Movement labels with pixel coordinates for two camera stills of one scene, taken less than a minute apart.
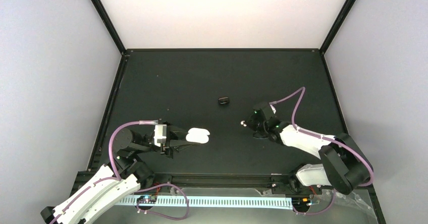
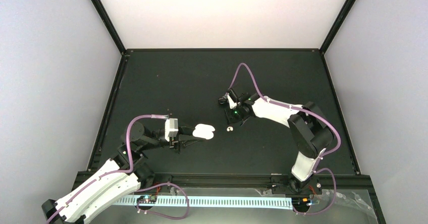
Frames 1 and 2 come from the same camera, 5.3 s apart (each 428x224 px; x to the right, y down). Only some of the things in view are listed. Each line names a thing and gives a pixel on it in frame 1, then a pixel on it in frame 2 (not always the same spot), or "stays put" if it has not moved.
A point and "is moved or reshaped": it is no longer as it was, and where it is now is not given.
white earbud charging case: [198, 135] is moved or reshaped
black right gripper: [249, 121] -> [230, 119]
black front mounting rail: [211, 182] stays put
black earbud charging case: [224, 100] stays put
